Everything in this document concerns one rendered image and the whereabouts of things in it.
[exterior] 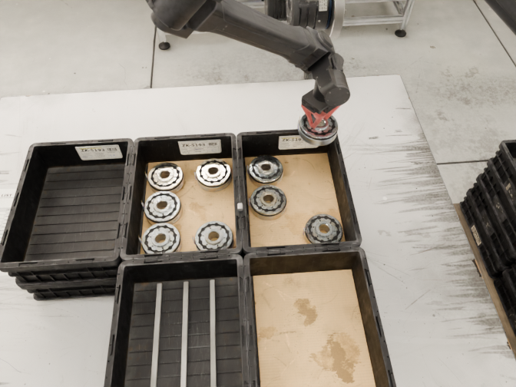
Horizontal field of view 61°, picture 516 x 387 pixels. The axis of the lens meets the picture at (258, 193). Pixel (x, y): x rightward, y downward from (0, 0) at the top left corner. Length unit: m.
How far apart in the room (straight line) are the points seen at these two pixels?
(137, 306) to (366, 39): 2.60
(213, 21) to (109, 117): 1.06
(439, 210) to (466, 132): 1.36
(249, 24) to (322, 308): 0.69
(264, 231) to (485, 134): 1.91
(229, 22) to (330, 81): 0.29
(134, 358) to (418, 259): 0.85
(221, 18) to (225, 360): 0.74
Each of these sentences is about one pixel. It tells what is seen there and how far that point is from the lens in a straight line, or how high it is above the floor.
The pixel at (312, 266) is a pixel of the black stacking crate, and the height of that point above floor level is 0.86.
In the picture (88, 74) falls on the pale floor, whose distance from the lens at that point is 3.13.
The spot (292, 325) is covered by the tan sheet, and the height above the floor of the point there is 0.83.
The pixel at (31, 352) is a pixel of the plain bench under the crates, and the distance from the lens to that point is 1.36.
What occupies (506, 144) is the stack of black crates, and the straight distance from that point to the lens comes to 1.99.
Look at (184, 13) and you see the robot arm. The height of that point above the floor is 1.50.
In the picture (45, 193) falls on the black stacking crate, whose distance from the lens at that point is 1.43.
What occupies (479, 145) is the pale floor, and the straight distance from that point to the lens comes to 2.80.
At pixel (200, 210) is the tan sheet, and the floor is 0.83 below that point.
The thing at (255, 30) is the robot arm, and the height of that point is 1.42.
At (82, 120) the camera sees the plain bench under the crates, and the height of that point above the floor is 0.70.
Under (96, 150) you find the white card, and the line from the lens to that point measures 1.38.
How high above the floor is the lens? 1.89
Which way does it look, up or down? 55 degrees down
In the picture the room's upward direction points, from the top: straight up
